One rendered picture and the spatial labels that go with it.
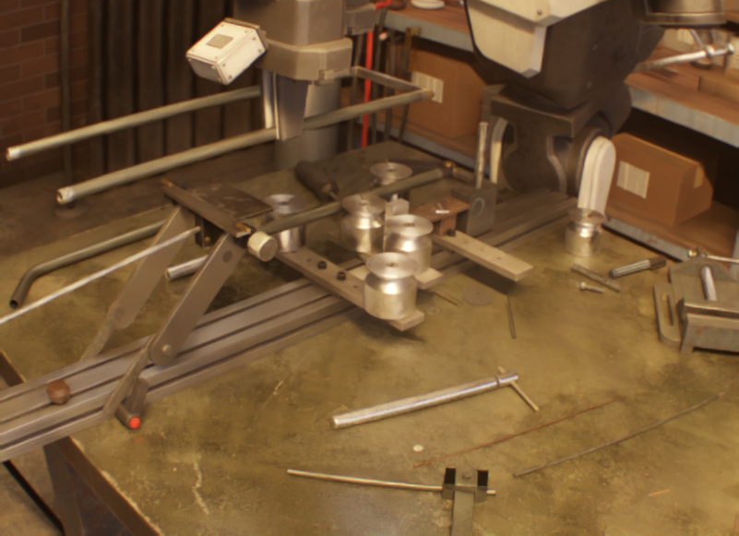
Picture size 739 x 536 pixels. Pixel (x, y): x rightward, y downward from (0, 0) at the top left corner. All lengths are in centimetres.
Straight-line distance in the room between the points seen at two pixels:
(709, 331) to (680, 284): 15
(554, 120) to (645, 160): 118
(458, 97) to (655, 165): 69
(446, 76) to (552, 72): 159
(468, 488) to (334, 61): 35
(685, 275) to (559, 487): 45
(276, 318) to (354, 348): 8
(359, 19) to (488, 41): 42
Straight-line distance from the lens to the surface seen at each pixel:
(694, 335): 98
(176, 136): 363
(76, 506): 114
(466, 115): 278
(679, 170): 234
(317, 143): 290
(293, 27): 66
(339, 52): 67
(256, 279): 104
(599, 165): 129
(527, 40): 115
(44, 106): 372
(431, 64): 277
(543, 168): 128
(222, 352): 87
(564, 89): 118
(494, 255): 103
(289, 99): 71
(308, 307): 93
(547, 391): 89
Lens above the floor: 138
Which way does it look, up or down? 26 degrees down
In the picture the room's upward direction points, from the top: 4 degrees clockwise
